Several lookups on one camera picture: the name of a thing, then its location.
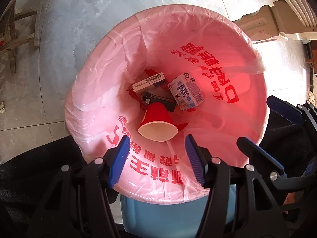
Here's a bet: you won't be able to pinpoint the red paper cup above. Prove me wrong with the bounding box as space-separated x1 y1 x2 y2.
137 102 178 142

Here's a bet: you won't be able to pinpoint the white milk carton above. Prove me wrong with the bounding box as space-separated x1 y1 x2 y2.
168 73 205 111

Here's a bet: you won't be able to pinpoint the white blue small box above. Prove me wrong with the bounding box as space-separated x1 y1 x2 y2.
132 72 166 93

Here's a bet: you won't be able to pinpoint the black rectangular box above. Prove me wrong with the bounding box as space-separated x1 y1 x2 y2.
142 92 176 112

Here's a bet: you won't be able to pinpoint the pink-lined trash bin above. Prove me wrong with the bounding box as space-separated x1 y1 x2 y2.
64 4 268 237

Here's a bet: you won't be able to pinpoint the person's black trouser legs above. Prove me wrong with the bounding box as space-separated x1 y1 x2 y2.
1 112 316 237

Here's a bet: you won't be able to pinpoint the cream coffee table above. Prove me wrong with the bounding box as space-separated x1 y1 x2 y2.
234 0 316 44

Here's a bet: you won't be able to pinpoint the wooden stool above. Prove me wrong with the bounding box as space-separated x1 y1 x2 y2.
1 2 42 75

